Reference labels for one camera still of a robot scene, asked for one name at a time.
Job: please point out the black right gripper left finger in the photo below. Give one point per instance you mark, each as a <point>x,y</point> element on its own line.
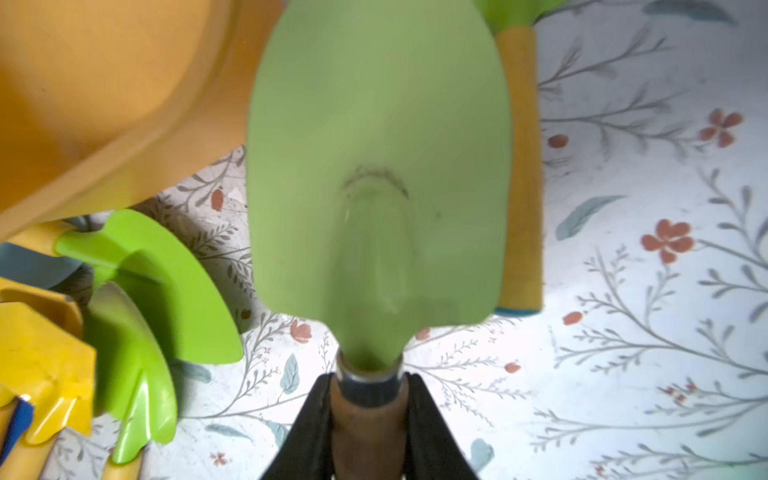
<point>306,452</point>

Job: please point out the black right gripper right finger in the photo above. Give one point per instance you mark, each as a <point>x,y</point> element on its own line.
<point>431,450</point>

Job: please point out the light green trowel wooden handle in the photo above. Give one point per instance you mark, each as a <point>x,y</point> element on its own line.
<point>379,152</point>

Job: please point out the bright green shovel yellow handle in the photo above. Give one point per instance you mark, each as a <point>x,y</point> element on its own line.
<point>178,299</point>

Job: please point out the yellow plastic storage box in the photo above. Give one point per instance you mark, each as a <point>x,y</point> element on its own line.
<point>105,104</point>

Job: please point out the floral patterned table mat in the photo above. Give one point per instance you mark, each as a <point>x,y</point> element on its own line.
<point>649,358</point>

